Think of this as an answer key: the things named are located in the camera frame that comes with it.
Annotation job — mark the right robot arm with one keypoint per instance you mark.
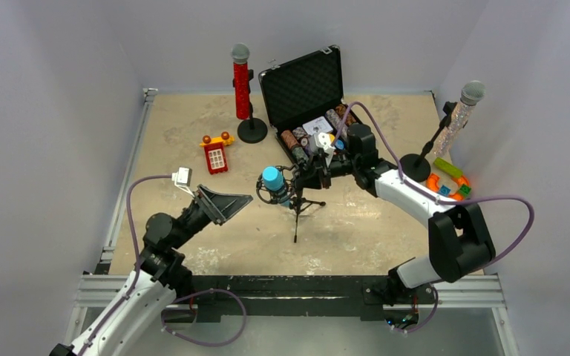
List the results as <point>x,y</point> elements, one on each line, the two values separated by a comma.
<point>459,241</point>

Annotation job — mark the silver glitter microphone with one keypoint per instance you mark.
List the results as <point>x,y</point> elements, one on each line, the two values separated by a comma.
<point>471,94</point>

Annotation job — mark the red yellow toy block truck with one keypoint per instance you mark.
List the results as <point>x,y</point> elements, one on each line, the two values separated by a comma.
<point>214,150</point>

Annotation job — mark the black mic stand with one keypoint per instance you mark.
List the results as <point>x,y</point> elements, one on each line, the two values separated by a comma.
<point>415,166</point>
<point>251,130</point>

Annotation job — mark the black shock mount tripod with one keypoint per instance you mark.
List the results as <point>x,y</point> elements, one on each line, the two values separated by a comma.
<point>297,202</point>

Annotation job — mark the black poker chip case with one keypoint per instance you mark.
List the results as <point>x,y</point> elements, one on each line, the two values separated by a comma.
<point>304,96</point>

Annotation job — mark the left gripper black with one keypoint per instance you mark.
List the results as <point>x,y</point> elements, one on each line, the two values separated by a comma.
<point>208,205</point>

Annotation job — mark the red glitter microphone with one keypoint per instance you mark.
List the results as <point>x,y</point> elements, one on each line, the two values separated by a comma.
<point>240,55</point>

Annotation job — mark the green toy block bar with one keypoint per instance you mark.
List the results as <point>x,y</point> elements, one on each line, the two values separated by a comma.
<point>448,168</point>

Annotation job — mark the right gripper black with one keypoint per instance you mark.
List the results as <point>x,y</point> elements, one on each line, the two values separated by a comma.
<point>320,167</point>

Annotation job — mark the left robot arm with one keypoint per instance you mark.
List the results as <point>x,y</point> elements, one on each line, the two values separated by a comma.
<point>159,278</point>

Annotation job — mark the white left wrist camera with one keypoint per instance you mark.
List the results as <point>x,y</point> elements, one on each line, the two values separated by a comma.
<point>182,177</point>

